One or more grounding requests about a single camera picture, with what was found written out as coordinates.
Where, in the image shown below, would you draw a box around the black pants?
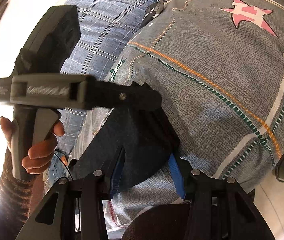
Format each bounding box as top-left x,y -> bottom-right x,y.
71,107 -> 180,192

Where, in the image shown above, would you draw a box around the grey patterned bed sheet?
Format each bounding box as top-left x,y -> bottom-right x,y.
69,0 -> 284,235

